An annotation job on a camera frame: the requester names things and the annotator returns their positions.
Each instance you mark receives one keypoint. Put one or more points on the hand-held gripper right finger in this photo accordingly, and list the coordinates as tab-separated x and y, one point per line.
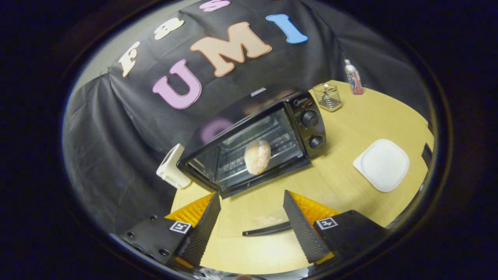
299	229

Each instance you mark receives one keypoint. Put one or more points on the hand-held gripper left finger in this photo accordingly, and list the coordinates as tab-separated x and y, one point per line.
202	229

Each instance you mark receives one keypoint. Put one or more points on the round orange bread bun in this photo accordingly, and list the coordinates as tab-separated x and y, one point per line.
257	156

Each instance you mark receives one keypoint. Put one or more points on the black toaster oven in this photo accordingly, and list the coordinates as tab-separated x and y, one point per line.
311	132

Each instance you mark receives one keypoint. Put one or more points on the white pop-up toaster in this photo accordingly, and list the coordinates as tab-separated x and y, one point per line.
171	171

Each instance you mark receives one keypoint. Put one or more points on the white square plate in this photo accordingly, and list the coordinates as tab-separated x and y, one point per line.
383	165

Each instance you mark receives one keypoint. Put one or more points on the small white-capped shaker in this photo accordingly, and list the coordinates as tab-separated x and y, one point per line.
326	88

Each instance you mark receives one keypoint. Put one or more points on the black table clamp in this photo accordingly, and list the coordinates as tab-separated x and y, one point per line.
427	154

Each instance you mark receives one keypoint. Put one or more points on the pink and white drink bottle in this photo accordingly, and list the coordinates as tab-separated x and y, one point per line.
354	79

